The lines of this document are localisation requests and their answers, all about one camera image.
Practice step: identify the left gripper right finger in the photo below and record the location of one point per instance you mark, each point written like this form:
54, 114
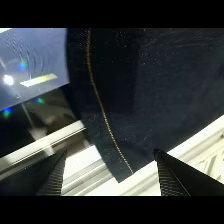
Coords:
180, 176

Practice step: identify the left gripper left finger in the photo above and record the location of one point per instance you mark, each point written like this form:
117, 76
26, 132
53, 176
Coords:
40, 178

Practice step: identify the dark blue jeans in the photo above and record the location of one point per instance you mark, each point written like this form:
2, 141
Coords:
146, 93

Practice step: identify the silver frame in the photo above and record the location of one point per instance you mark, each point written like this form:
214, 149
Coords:
100, 173

